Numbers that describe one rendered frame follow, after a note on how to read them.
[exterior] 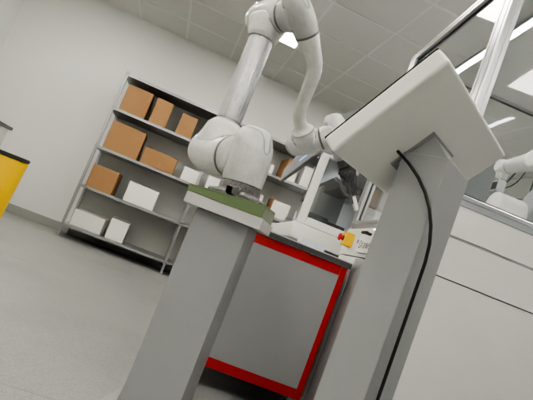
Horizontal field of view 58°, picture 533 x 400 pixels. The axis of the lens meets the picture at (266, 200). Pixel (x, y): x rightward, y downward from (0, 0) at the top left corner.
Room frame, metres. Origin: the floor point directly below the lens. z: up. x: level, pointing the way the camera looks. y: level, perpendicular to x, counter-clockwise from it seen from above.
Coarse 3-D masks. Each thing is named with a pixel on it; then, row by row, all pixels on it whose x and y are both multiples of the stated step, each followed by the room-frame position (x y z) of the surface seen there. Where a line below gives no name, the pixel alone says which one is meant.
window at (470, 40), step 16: (496, 0) 1.80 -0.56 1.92; (480, 16) 1.90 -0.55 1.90; (496, 16) 1.75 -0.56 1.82; (464, 32) 2.02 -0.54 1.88; (480, 32) 1.84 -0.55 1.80; (448, 48) 2.14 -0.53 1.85; (464, 48) 1.95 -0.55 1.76; (480, 48) 1.79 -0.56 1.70; (464, 64) 1.89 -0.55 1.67; (480, 64) 1.74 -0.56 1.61; (464, 80) 1.83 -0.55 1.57; (384, 192) 2.31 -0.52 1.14; (368, 208) 2.47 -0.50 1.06
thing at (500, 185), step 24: (528, 0) 1.64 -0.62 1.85; (528, 24) 1.64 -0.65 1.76; (528, 48) 1.64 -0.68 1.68; (504, 72) 1.64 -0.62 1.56; (528, 72) 1.64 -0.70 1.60; (504, 96) 1.64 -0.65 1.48; (528, 96) 1.64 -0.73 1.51; (504, 120) 1.64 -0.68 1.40; (528, 120) 1.65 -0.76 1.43; (504, 144) 1.64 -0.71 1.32; (528, 144) 1.65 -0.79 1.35; (504, 168) 1.64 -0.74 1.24; (528, 168) 1.65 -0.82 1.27; (480, 192) 1.64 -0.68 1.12; (504, 192) 1.65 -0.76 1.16; (528, 192) 1.65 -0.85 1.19; (528, 216) 1.66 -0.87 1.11
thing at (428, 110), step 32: (416, 64) 1.00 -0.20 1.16; (448, 64) 0.96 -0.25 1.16; (384, 96) 1.04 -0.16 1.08; (416, 96) 1.02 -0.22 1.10; (448, 96) 1.05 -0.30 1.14; (352, 128) 1.07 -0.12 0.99; (384, 128) 1.07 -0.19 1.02; (416, 128) 1.11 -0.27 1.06; (448, 128) 1.15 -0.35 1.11; (480, 128) 1.19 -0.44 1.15; (352, 160) 1.14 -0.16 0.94; (384, 160) 1.18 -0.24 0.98; (480, 160) 1.32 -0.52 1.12
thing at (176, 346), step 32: (192, 192) 1.64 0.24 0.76; (192, 224) 1.68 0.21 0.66; (224, 224) 1.66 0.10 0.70; (256, 224) 1.60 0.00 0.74; (192, 256) 1.67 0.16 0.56; (224, 256) 1.65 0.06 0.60; (192, 288) 1.66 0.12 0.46; (224, 288) 1.65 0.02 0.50; (160, 320) 1.67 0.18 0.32; (192, 320) 1.66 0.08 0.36; (160, 352) 1.67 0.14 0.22; (192, 352) 1.65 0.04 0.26; (128, 384) 1.68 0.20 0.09; (160, 384) 1.66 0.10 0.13; (192, 384) 1.73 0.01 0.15
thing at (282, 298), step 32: (256, 256) 2.24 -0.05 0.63; (288, 256) 2.25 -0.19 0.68; (320, 256) 2.25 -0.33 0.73; (256, 288) 2.24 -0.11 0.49; (288, 288) 2.25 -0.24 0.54; (320, 288) 2.26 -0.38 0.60; (224, 320) 2.24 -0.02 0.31; (256, 320) 2.25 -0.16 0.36; (288, 320) 2.26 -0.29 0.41; (320, 320) 2.27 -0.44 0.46; (224, 352) 2.24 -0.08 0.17; (256, 352) 2.25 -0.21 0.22; (288, 352) 2.26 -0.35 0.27; (256, 384) 2.25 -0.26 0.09; (288, 384) 2.27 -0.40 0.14
